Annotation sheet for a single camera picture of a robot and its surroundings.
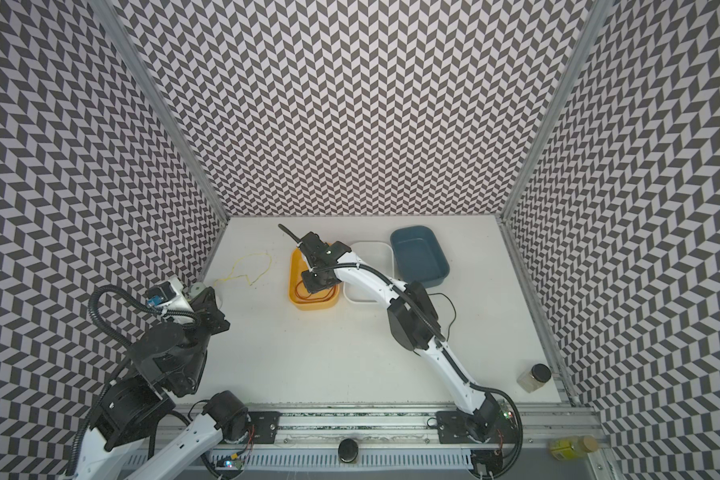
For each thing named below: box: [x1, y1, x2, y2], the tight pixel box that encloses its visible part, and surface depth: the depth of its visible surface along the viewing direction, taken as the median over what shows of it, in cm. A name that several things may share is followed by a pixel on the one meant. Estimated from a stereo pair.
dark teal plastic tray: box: [390, 226, 451, 288], surface depth 107 cm
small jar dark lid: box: [517, 363, 552, 393], surface depth 75 cm
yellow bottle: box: [549, 435, 598, 461], surface depth 64 cm
